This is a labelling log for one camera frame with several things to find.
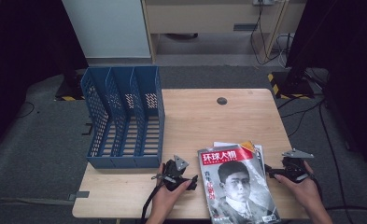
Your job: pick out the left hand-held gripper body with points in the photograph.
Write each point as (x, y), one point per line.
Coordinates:
(171, 170)

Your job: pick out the white cabinet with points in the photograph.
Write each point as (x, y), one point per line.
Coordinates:
(109, 28)

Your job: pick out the person's left hand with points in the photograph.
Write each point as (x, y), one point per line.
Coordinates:
(164, 200)

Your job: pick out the white power strip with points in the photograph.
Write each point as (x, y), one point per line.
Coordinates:
(265, 2)

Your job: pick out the blue plastic file rack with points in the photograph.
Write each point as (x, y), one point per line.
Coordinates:
(147, 81)

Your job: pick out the black stand with striped base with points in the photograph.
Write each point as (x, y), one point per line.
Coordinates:
(293, 84)
(70, 90)

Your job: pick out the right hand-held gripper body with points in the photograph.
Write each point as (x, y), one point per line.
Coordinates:
(293, 168)

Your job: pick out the person's right hand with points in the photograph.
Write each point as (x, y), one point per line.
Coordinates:
(304, 191)

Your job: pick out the grey tape strip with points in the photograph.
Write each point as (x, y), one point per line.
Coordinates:
(78, 195)

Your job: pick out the black curtain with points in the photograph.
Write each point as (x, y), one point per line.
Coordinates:
(22, 46)
(352, 46)

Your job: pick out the portrait magazine with red banner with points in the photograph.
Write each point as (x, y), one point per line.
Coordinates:
(234, 186)

